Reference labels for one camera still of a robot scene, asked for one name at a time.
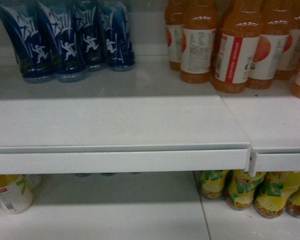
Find white shelf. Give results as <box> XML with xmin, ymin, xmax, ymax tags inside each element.
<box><xmin>0</xmin><ymin>62</ymin><xmax>250</xmax><ymax>174</ymax></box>
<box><xmin>219</xmin><ymin>80</ymin><xmax>300</xmax><ymax>174</ymax></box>

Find white upper shelf right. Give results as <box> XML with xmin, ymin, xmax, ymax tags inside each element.
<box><xmin>219</xmin><ymin>80</ymin><xmax>300</xmax><ymax>174</ymax></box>

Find blue sports drink bottle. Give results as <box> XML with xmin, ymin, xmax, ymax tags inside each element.
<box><xmin>0</xmin><ymin>0</ymin><xmax>55</xmax><ymax>84</ymax></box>
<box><xmin>73</xmin><ymin>0</ymin><xmax>106</xmax><ymax>72</ymax></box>
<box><xmin>35</xmin><ymin>0</ymin><xmax>87</xmax><ymax>83</ymax></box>
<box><xmin>98</xmin><ymin>0</ymin><xmax>135</xmax><ymax>72</ymax></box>

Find orange juice bottle red stripe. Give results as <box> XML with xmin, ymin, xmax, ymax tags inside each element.
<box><xmin>212</xmin><ymin>0</ymin><xmax>262</xmax><ymax>94</ymax></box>

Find white yellow drink bottle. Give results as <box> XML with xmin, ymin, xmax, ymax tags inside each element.
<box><xmin>0</xmin><ymin>174</ymin><xmax>33</xmax><ymax>214</ymax></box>

